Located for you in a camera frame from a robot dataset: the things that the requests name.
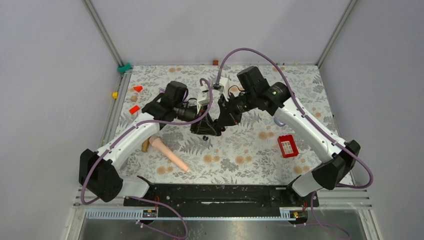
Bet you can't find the gold microphone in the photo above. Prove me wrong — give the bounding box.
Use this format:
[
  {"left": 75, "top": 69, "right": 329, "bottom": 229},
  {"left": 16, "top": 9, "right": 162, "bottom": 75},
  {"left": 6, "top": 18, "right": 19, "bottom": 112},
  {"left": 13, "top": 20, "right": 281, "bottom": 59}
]
[{"left": 141, "top": 139, "right": 150, "bottom": 153}]

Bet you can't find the red flat block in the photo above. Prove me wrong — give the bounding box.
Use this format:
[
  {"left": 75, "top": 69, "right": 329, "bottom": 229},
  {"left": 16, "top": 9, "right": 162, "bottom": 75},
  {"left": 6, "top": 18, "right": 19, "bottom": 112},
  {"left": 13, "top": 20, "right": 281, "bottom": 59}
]
[{"left": 129, "top": 105, "right": 140, "bottom": 115}]

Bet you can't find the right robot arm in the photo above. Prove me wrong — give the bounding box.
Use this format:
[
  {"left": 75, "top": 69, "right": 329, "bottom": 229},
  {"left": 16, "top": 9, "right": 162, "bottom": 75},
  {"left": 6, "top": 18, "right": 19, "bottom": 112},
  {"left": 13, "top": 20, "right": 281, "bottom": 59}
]
[{"left": 215, "top": 66, "right": 361, "bottom": 206}]

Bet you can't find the floral table mat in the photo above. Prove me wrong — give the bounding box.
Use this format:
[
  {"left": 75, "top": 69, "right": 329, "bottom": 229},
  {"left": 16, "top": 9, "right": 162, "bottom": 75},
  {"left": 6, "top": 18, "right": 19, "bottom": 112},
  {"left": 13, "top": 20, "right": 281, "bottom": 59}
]
[{"left": 116, "top": 65, "right": 320, "bottom": 185}]

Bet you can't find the red triangle block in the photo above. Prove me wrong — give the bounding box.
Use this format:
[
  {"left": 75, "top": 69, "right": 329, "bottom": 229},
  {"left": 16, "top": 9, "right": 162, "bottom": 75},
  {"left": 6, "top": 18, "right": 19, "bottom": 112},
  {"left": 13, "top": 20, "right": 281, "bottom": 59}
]
[{"left": 133, "top": 85, "right": 143, "bottom": 93}]

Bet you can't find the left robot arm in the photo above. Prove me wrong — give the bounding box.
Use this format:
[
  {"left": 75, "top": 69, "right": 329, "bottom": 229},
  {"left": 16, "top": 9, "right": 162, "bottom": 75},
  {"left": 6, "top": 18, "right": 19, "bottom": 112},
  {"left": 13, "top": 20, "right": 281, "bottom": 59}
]
[{"left": 78, "top": 78, "right": 213, "bottom": 206}]

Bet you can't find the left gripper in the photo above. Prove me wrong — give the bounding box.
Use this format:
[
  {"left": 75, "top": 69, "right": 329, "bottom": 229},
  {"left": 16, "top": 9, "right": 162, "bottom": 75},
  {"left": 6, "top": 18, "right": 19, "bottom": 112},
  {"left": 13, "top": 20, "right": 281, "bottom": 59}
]
[{"left": 174, "top": 102, "right": 218, "bottom": 136}]

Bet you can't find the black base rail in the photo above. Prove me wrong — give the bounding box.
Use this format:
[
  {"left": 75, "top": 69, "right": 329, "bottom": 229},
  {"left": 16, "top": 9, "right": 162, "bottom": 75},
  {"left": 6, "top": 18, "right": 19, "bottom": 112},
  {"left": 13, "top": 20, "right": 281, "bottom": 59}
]
[{"left": 144, "top": 183, "right": 319, "bottom": 218}]

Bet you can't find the red toy block box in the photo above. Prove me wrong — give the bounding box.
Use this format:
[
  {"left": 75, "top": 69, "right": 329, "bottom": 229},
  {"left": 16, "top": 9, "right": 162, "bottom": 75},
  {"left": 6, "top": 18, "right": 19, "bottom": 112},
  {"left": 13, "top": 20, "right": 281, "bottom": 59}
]
[{"left": 277, "top": 134, "right": 299, "bottom": 158}]

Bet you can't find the pink microphone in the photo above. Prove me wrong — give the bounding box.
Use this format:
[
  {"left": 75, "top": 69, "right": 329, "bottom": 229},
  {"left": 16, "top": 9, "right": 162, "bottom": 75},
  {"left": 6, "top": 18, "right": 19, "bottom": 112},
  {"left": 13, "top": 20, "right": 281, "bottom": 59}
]
[{"left": 149, "top": 135, "right": 190, "bottom": 172}]

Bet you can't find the teal block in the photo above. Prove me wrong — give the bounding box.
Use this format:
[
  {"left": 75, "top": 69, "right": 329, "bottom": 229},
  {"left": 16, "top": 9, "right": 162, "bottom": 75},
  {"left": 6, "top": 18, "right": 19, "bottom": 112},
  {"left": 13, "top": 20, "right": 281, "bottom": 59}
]
[{"left": 117, "top": 62, "right": 132, "bottom": 74}]

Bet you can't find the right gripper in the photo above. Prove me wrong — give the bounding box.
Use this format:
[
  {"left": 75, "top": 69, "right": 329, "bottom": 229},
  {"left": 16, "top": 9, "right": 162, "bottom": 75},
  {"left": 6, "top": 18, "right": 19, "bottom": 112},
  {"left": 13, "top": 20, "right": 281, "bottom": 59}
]
[{"left": 216, "top": 90, "right": 257, "bottom": 129}]

